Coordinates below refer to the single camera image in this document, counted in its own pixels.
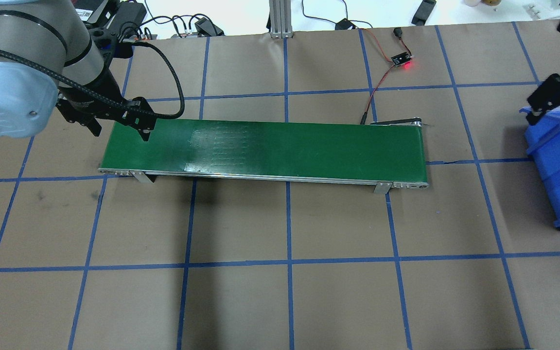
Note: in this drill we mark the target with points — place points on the green conveyor belt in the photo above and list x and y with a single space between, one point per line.
389 155

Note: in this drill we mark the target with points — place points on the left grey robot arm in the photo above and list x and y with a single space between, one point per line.
49 60

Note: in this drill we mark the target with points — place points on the aluminium frame post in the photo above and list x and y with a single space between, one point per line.
280 24

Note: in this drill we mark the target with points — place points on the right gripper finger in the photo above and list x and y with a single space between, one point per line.
545 98

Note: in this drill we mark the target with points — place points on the small sensor board red LED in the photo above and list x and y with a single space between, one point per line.
402 60

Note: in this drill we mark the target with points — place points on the black power adapter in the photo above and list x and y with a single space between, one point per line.
205 28

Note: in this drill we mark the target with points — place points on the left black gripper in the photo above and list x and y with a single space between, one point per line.
99 100

